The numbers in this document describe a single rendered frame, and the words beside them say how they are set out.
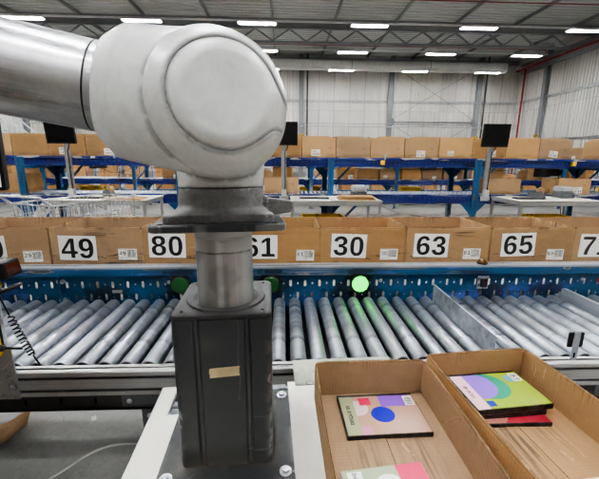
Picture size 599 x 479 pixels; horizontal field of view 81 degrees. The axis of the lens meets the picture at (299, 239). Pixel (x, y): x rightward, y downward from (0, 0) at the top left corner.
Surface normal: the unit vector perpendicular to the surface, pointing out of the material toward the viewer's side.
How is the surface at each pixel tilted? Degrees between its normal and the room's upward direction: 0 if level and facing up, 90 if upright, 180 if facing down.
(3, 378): 90
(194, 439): 90
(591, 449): 0
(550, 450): 2
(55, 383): 90
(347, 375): 89
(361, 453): 1
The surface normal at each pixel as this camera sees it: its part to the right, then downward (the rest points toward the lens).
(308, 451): 0.00, -0.97
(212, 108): 0.34, 0.17
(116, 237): 0.05, 0.23
